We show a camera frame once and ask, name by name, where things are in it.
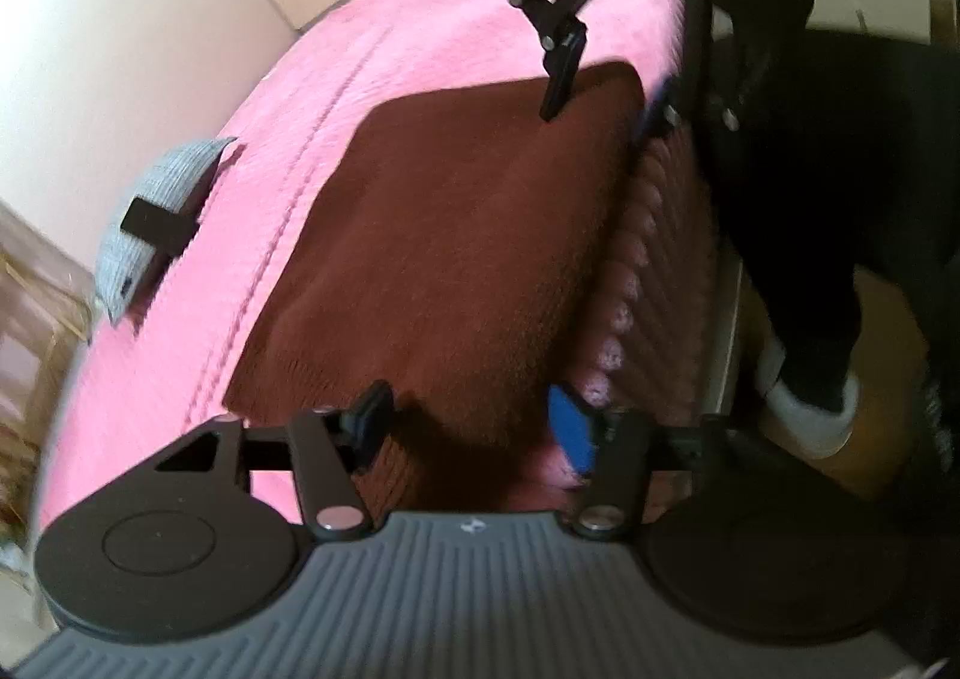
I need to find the person's white slipper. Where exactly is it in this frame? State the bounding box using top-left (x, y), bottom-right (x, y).
top-left (752, 337), bottom-right (862, 461)

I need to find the person's leg in black pants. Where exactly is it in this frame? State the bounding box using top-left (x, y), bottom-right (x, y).
top-left (701, 26), bottom-right (867, 414)

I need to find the grey striped pillow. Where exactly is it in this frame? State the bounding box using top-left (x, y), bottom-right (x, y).
top-left (94, 136), bottom-right (239, 329)

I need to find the pink ribbed blanket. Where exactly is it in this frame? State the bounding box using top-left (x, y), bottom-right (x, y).
top-left (34, 0), bottom-right (721, 522)

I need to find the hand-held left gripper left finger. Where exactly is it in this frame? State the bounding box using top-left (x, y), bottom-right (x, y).
top-left (154, 381), bottom-right (395, 541)

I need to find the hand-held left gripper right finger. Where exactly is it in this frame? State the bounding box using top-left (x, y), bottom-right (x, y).
top-left (547, 385), bottom-right (758, 543)

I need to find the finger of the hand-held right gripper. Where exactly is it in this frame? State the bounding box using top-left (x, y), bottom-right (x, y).
top-left (636, 0), bottom-right (751, 143)
top-left (507, 0), bottom-right (625, 122)

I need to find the white bed frame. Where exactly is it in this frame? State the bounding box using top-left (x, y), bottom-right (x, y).
top-left (705, 251), bottom-right (755, 417)

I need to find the dark brown knit sweater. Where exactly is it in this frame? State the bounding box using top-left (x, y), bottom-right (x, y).
top-left (223, 59), bottom-right (647, 511)

